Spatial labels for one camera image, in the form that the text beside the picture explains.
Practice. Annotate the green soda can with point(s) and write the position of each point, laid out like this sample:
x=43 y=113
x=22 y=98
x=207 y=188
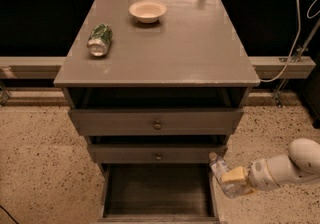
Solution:
x=99 y=40

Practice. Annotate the grey open bottom drawer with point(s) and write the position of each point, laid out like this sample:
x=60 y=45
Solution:
x=158 y=194

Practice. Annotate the clear plastic water bottle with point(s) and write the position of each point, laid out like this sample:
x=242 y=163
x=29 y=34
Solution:
x=218 y=167

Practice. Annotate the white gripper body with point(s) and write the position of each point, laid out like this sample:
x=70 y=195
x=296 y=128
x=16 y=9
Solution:
x=257 y=173

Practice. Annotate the grey wooden drawer cabinet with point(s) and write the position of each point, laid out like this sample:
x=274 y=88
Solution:
x=191 y=58

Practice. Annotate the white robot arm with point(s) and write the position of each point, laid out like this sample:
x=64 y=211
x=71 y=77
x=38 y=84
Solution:
x=300 y=165

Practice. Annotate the white paper bowl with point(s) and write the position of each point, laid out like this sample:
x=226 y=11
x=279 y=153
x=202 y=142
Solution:
x=147 y=11

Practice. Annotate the grey top drawer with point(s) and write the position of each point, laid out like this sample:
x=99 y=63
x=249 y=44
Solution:
x=155 y=122

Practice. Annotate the grey middle drawer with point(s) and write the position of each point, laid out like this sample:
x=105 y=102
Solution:
x=153 y=153

